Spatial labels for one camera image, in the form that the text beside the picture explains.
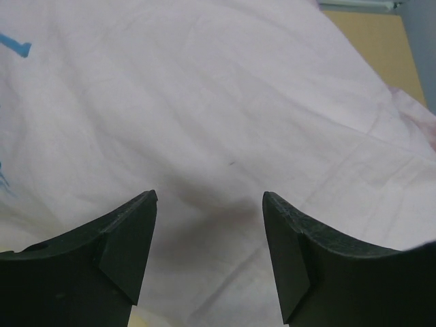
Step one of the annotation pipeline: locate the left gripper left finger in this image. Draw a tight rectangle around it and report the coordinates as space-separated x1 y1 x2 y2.
1 190 157 326

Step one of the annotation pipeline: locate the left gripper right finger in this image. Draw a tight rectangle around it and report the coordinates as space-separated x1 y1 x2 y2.
262 192 435 326

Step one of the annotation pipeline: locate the purple princess pillowcase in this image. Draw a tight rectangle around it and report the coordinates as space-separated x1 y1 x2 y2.
1 1 435 326

